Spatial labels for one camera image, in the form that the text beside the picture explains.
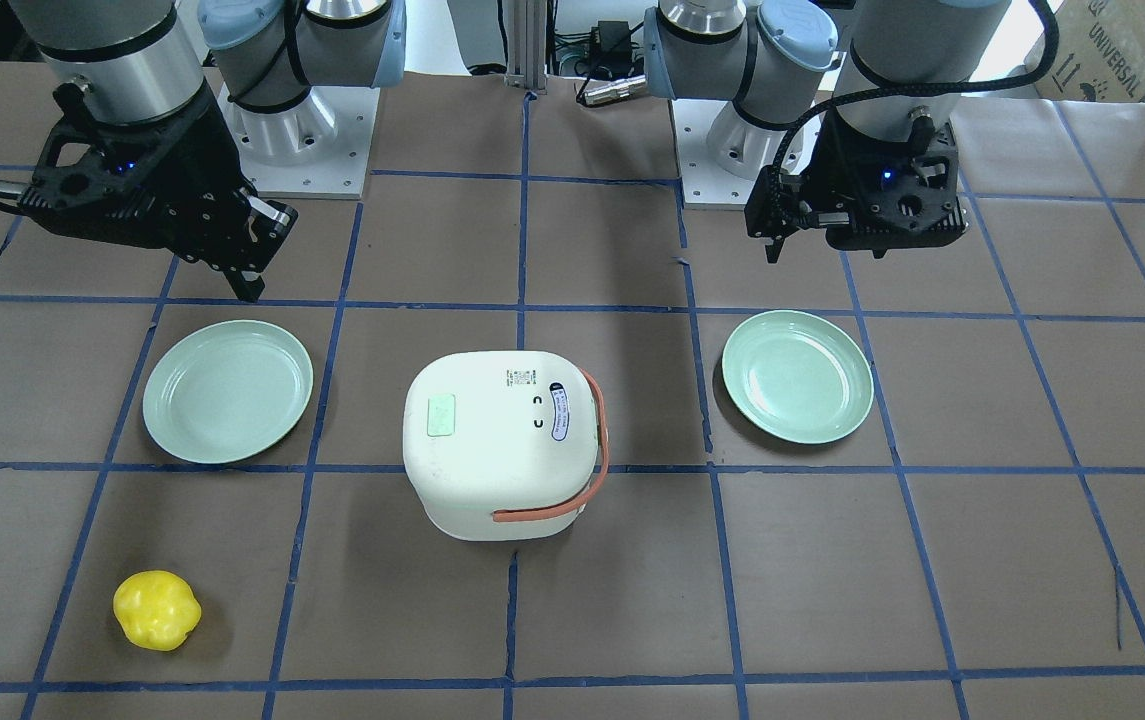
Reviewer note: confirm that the black power adapter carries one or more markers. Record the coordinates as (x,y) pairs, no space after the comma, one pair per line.
(611,42)

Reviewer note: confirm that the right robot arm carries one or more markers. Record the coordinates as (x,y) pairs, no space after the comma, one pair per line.
(141,67)

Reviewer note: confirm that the aluminium frame post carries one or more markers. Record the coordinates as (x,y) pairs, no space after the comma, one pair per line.
(528,27)

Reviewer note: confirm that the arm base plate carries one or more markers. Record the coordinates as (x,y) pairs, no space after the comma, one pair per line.
(318,150)
(718,153)

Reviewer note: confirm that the green plate near right arm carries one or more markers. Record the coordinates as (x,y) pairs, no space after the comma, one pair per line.
(227,392)

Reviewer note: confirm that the white rice cooker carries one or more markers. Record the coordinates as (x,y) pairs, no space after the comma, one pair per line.
(505,445)

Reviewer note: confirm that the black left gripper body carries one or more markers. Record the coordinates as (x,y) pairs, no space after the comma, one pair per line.
(825,176)

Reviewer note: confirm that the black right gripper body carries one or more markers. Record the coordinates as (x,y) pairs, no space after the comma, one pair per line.
(194,172)

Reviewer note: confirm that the cardboard box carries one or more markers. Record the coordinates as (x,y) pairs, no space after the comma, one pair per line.
(1100,55)

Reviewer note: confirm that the green plate near left arm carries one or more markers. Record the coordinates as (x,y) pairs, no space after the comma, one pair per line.
(797,377)

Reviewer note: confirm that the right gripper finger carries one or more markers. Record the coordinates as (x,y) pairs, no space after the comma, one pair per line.
(240,234)

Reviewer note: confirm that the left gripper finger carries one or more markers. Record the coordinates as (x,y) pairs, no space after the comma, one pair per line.
(770,213)

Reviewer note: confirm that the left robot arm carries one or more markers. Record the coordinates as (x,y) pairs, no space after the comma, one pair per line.
(860,94)

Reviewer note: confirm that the yellow toy bell pepper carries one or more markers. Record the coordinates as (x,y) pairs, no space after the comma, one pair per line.
(156,610)

